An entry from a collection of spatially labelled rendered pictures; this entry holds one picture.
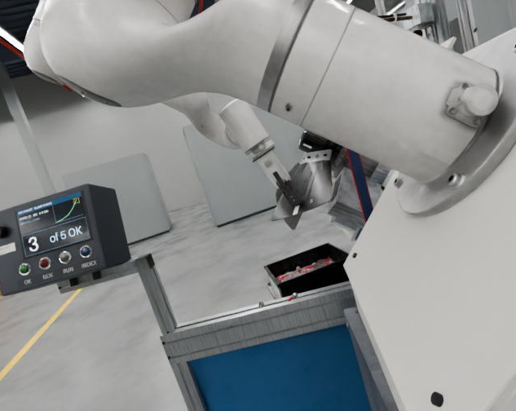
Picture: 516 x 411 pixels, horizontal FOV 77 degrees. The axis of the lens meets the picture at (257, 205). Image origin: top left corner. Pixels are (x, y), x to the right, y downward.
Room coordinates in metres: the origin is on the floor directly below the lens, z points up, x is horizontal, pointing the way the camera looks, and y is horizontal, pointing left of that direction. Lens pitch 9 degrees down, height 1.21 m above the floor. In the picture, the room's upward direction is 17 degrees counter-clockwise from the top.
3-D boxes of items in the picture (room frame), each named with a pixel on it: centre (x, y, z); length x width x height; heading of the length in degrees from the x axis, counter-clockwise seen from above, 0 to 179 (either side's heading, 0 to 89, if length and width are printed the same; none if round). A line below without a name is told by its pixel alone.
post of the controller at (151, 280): (0.76, 0.30, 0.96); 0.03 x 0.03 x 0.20; 83
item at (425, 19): (1.35, -0.82, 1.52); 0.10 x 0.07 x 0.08; 118
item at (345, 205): (1.00, -0.30, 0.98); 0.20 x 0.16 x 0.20; 83
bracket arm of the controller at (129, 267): (0.77, 0.40, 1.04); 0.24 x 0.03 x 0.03; 83
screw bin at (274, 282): (0.88, -0.08, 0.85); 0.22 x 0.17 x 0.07; 99
